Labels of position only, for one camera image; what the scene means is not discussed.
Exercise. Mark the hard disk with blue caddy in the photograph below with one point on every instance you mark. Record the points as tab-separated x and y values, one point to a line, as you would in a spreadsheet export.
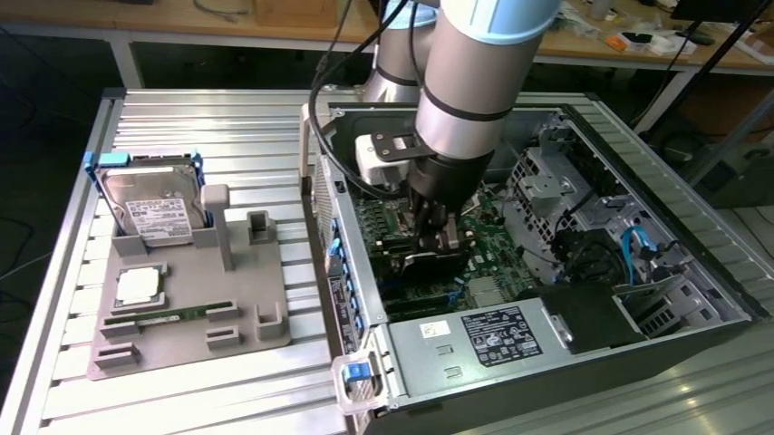
157	208

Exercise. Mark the perforated metal drive cage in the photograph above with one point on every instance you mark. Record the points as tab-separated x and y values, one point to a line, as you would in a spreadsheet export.
538	186

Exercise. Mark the black slanted pole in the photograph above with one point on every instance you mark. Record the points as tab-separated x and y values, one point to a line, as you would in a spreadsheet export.
722	54

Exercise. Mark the grey plastic parts rack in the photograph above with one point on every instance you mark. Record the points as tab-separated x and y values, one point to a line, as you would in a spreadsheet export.
199	290

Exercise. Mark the grey power supply unit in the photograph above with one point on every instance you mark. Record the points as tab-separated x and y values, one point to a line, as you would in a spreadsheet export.
428	362

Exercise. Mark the silver CPU chip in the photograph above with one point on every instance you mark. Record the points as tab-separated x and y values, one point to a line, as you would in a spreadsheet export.
139	287

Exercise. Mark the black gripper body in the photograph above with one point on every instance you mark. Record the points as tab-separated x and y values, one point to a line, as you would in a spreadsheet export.
450	179

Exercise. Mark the silver chipset heatsink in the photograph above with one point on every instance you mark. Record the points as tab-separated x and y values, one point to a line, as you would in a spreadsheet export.
490	291

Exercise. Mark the dark grey machine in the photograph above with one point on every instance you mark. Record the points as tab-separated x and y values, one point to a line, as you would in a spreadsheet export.
743	181

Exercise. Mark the wooden workbench white legs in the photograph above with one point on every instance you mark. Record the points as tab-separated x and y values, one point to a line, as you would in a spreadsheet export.
181	20

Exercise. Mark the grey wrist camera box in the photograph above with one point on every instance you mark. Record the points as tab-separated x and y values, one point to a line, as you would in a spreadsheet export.
371	158

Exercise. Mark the green RAM stick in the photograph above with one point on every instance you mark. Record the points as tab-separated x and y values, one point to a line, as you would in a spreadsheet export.
181	313

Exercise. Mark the black monitor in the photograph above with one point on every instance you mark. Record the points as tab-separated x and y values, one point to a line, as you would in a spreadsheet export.
726	9

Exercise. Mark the black graphics card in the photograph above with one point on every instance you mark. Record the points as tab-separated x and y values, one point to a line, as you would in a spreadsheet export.
432	272

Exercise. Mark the blue case latch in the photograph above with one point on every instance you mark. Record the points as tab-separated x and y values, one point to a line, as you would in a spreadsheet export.
355	372

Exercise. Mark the orange and white small box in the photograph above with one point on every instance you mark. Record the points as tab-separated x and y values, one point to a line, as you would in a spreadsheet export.
628	41

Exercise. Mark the green motherboard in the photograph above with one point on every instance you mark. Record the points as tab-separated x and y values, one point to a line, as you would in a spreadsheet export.
495	244

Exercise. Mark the open black PC case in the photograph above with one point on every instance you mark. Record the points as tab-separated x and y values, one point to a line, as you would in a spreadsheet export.
532	385

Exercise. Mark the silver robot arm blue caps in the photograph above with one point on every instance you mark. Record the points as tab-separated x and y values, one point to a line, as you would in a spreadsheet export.
466	90

